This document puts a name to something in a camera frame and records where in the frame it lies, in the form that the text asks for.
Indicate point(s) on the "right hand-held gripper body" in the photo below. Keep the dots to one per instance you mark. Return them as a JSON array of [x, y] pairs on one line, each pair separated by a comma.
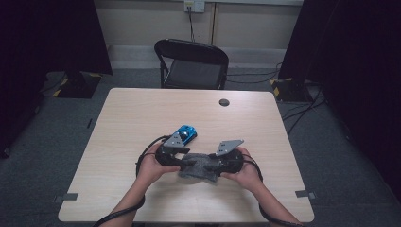
[[231, 162]]

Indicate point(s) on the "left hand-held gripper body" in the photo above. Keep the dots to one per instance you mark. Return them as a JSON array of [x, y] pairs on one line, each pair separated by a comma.
[[168, 156]]

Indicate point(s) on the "grey cloth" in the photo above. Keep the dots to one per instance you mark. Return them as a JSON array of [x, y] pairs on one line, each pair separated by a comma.
[[200, 171]]

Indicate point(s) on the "blue toy car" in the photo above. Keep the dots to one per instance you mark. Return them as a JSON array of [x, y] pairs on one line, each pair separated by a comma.
[[188, 132]]

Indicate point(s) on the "person's left hand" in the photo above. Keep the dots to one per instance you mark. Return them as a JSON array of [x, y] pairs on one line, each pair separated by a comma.
[[151, 170]]

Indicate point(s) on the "person's right hand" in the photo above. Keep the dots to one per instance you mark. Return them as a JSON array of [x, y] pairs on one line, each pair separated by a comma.
[[249, 176]]

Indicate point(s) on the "black table grommet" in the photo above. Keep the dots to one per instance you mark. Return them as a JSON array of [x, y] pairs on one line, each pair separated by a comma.
[[224, 102]]

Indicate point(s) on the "black folding chair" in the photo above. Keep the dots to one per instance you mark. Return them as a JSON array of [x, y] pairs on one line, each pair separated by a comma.
[[192, 74]]

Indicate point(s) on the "grey tape strip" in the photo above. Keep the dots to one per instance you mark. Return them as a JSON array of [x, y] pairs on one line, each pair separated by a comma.
[[305, 194], [67, 197]]

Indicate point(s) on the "small black floor strip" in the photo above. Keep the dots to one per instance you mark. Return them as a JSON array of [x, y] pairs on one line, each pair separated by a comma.
[[90, 123]]

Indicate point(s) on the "black yellow-striped stand base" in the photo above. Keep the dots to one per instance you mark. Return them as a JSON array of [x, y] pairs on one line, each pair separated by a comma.
[[290, 91], [78, 88]]

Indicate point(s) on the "black curtain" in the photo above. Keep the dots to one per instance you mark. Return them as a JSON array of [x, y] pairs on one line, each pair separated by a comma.
[[47, 38], [356, 63]]

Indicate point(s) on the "white wall socket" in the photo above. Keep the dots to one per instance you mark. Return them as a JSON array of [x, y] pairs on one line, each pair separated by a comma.
[[195, 5]]

